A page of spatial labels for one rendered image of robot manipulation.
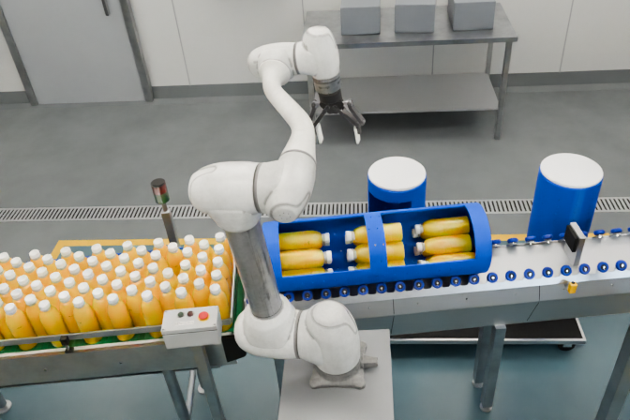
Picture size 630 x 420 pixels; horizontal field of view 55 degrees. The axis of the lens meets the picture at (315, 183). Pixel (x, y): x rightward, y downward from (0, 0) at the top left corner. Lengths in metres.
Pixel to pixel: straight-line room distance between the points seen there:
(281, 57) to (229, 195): 0.57
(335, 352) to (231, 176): 0.69
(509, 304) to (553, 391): 0.92
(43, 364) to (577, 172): 2.47
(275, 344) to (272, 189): 0.62
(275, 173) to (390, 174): 1.49
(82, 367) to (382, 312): 1.23
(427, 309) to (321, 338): 0.78
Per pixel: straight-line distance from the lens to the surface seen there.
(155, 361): 2.61
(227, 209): 1.56
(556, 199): 3.05
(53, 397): 3.73
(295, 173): 1.51
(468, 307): 2.61
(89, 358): 2.64
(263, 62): 1.92
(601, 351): 3.72
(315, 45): 1.89
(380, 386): 2.05
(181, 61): 5.93
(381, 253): 2.33
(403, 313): 2.56
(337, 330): 1.88
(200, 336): 2.29
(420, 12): 4.74
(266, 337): 1.93
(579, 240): 2.65
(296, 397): 2.06
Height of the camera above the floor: 2.77
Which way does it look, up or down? 36 degrees down
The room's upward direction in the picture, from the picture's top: 5 degrees counter-clockwise
